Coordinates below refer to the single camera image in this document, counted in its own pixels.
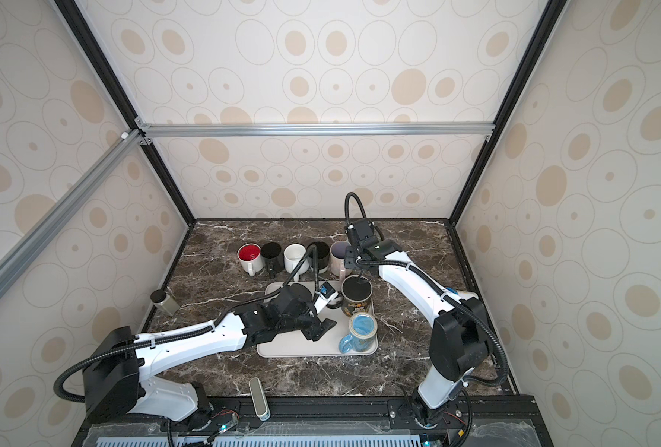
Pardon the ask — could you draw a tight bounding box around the pink mug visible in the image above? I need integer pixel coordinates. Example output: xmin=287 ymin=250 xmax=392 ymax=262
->
xmin=330 ymin=241 xmax=352 ymax=281

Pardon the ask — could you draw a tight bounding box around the small white black mug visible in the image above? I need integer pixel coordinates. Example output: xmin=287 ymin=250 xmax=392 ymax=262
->
xmin=306 ymin=240 xmax=330 ymax=274

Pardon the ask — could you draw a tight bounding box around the blue mug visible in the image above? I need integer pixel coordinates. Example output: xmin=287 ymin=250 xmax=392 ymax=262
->
xmin=339 ymin=312 xmax=377 ymax=354

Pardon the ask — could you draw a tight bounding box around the white ribbed mug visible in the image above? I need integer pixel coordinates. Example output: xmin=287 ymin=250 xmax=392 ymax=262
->
xmin=284 ymin=244 xmax=310 ymax=281

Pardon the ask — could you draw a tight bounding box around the black mug white rim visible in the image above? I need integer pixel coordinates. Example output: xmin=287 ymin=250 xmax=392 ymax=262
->
xmin=261 ymin=242 xmax=285 ymax=279

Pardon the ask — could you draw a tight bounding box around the white mug red inside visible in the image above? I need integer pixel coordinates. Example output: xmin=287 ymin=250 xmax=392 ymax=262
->
xmin=236 ymin=243 xmax=264 ymax=277

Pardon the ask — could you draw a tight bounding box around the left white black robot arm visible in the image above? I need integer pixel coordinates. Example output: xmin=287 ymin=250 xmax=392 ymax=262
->
xmin=53 ymin=279 xmax=339 ymax=424

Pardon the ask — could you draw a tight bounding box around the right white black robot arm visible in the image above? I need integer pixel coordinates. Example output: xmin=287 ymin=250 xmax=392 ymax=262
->
xmin=343 ymin=192 xmax=509 ymax=427

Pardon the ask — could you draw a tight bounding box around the black skull pattern mug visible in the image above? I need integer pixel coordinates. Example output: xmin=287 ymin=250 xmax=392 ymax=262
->
xmin=327 ymin=275 xmax=373 ymax=317

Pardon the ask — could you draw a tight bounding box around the beige plastic tray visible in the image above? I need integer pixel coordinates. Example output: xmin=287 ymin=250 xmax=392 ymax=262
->
xmin=257 ymin=281 xmax=378 ymax=358

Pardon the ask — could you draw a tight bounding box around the grey white remote bar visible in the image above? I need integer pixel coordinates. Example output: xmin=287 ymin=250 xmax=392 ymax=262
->
xmin=248 ymin=377 xmax=271 ymax=422

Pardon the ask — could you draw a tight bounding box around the white cup blue lid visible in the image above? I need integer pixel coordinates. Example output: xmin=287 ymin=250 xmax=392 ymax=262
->
xmin=445 ymin=288 xmax=479 ymax=303

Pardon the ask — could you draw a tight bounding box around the small bottle black cap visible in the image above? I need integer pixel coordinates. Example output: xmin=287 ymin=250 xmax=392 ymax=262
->
xmin=150 ymin=289 xmax=181 ymax=317

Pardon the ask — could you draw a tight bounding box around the horizontal aluminium frame bar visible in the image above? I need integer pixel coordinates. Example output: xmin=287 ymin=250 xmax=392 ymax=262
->
xmin=140 ymin=121 xmax=495 ymax=138

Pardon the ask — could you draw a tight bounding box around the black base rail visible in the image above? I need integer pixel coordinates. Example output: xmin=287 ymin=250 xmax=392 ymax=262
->
xmin=73 ymin=396 xmax=552 ymax=446

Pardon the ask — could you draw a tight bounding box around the diagonal aluminium frame bar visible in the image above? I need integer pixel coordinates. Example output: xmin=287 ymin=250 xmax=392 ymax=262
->
xmin=0 ymin=129 xmax=142 ymax=299

